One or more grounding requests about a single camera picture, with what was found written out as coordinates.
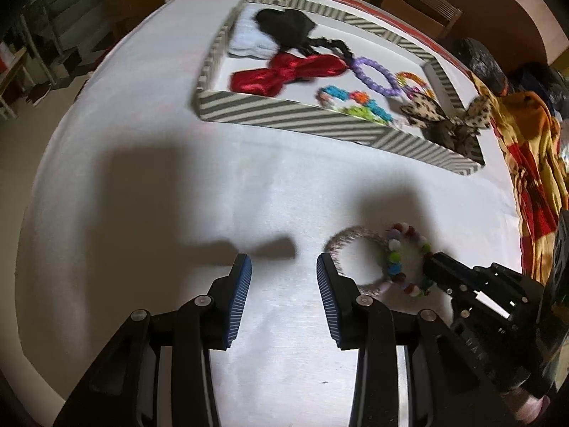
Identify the orange patterned blanket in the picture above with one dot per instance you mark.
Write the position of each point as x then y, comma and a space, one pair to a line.
533, 142

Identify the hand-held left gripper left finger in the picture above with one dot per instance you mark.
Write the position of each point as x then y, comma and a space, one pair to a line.
240, 298

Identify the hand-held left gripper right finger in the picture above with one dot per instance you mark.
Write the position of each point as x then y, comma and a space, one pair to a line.
326, 298

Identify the grey striped tray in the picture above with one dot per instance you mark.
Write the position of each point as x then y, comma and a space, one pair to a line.
284, 113

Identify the wooden slatted chair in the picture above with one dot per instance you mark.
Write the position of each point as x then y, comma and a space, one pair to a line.
418, 0

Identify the small wooden table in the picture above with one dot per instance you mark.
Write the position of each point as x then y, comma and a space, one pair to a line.
11, 71

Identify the spotted beige bow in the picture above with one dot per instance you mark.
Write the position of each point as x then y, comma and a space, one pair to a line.
422, 113

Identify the light blue fluffy scrunchie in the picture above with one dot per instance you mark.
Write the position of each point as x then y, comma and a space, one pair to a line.
249, 42

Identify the black scrunchie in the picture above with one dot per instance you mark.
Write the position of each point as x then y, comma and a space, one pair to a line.
284, 26

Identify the metal rack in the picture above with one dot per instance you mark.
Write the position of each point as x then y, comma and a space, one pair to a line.
40, 40

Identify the round brown table top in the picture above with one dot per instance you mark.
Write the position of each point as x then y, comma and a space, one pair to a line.
502, 13

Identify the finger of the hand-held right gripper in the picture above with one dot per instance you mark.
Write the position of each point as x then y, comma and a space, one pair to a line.
444, 267

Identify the red satin bow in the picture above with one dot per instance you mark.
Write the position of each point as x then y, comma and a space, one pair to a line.
284, 71

